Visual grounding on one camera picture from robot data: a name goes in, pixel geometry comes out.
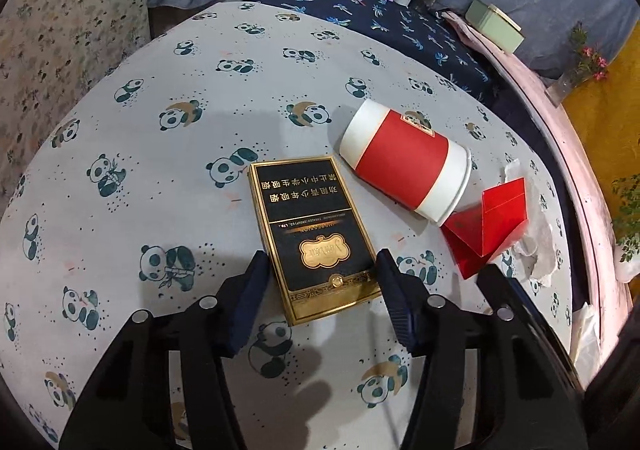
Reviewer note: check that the yellow cloth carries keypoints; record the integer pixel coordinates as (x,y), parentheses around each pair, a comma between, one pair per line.
(615,130)

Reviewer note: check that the navy leaf print cloth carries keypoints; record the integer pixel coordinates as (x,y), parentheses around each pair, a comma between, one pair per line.
(400,30)

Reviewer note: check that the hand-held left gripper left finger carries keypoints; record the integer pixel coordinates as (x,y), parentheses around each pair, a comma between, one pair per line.
(247,300)

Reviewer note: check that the green tissue box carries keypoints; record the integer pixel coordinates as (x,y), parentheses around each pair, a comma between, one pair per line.
(495,23)

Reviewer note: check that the bin with white liner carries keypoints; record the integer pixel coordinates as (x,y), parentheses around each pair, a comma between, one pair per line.
(585,335)

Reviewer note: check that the glass vase with pink flowers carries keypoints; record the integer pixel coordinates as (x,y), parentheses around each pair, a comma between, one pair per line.
(575,73)

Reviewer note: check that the white crumpled tissue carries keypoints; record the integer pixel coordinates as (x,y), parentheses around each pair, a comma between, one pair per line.
(544,250)

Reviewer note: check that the small red white paper cup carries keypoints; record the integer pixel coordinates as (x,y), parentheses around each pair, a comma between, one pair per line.
(405,160)

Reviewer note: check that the black gold cigarette box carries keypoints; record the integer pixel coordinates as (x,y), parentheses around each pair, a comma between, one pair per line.
(310,240)

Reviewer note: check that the red cardboard carton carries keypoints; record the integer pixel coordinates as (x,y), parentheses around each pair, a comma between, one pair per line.
(492,225)

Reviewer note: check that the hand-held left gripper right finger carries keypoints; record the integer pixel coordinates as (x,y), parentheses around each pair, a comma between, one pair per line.
(397,300)

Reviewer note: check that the floral print cloth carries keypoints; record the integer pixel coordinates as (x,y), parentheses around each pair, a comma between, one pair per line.
(65,30)

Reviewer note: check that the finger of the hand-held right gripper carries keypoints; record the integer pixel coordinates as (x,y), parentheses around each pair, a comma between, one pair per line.
(520,300)

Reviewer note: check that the green plant in white pot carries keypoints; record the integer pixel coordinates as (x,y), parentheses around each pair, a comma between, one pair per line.
(627,215)

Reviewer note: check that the pink cloth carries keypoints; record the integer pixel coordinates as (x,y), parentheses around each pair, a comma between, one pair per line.
(575,180)

